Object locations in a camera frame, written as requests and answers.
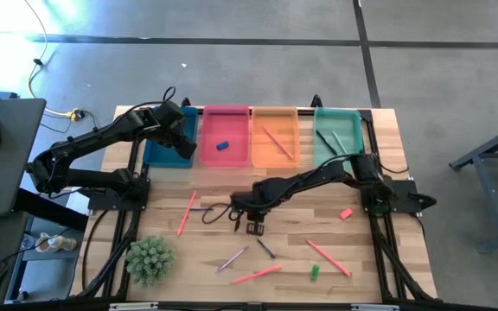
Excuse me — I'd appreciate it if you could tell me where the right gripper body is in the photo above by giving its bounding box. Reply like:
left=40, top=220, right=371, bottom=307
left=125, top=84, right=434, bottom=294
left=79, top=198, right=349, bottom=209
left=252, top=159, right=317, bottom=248
left=230, top=179, right=283, bottom=222

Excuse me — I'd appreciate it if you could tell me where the translucent purple pen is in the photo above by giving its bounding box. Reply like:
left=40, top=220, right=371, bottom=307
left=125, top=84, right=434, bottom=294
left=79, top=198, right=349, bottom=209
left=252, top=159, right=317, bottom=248
left=216, top=244, right=251, bottom=274

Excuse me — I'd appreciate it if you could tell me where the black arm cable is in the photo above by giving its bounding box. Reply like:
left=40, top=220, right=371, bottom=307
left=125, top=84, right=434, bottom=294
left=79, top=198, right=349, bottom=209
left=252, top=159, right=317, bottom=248
left=200, top=201, right=235, bottom=225
left=114, top=85, right=177, bottom=126

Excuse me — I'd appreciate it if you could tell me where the green artificial plant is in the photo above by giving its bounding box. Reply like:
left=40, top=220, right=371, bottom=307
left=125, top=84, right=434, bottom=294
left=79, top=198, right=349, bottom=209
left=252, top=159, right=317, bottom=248
left=124, top=234, right=176, bottom=289

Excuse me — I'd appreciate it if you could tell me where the teal pen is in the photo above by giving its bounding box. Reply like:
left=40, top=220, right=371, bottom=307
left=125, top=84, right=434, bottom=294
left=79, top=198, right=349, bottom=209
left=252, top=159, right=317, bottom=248
left=331, top=130, right=348, bottom=156

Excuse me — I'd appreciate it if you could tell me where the cream-coloured figurine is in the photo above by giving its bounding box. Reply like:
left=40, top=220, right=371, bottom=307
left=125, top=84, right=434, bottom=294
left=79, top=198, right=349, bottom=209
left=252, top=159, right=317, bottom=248
left=35, top=232, right=79, bottom=254

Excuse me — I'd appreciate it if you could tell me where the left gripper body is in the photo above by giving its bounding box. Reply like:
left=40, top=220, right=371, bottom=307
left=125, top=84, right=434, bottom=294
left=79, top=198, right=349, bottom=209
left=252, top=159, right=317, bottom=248
left=162, top=101, right=188, bottom=143

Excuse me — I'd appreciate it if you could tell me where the silver metal bracket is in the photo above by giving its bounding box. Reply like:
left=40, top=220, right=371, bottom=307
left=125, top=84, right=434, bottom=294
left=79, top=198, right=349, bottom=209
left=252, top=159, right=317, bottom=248
left=109, top=301, right=159, bottom=311
left=350, top=303, right=400, bottom=311

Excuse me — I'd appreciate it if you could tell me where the grey-blue table frame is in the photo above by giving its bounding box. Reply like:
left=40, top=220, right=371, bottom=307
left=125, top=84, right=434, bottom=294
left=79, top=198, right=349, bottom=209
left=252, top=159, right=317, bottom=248
left=449, top=119, right=498, bottom=254

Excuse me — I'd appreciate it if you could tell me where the pink plastic bin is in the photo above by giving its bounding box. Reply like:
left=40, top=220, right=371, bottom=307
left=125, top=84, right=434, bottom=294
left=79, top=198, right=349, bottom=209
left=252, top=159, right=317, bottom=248
left=199, top=105, right=251, bottom=168

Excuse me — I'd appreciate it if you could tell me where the thin pale floor cable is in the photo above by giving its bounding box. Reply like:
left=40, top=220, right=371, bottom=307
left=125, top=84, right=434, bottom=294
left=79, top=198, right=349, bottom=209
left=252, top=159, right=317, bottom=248
left=23, top=0, right=81, bottom=118

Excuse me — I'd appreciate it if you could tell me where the dark grey side desk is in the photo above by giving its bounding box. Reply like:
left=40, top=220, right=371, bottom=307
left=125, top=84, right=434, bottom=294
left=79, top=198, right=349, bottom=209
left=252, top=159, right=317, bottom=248
left=0, top=98, right=48, bottom=218

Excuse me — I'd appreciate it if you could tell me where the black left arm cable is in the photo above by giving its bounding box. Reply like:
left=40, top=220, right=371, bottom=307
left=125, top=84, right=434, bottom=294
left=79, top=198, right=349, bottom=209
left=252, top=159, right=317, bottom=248
left=114, top=85, right=177, bottom=126

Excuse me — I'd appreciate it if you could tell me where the black aluminium table frame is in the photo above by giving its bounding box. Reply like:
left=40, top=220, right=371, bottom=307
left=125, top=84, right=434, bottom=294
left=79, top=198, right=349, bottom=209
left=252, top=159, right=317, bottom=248
left=71, top=97, right=438, bottom=311

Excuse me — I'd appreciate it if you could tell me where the teal plastic bin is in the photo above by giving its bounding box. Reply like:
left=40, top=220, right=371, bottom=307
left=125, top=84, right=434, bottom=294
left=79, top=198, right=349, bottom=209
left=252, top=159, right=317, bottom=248
left=312, top=107, right=367, bottom=172

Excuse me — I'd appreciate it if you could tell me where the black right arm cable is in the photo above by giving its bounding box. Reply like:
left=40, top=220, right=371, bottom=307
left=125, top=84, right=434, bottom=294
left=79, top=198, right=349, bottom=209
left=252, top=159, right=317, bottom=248
left=200, top=201, right=235, bottom=225

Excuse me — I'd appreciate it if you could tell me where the orange plastic bin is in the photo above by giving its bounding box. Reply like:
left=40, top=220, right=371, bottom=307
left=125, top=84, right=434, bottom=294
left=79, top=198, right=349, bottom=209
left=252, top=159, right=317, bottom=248
left=250, top=106, right=303, bottom=170

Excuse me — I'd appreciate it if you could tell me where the blue plastic bin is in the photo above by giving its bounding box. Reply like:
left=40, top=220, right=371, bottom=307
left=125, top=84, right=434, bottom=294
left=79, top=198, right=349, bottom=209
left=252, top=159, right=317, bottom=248
left=142, top=106, right=199, bottom=169

